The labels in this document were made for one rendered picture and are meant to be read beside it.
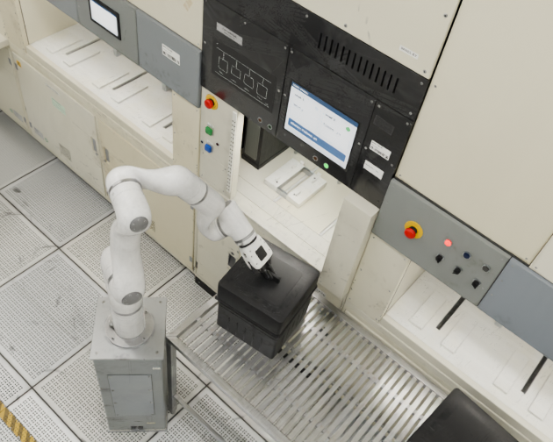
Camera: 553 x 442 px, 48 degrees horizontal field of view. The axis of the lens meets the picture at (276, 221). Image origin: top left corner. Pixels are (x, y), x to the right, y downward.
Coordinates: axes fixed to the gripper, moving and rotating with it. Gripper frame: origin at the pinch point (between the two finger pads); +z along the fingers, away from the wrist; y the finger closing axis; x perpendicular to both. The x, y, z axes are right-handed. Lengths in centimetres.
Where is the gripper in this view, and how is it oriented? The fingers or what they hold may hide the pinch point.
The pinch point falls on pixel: (269, 273)
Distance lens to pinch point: 231.4
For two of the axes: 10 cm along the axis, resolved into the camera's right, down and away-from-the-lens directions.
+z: 5.0, 7.9, 3.5
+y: 5.4, -6.1, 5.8
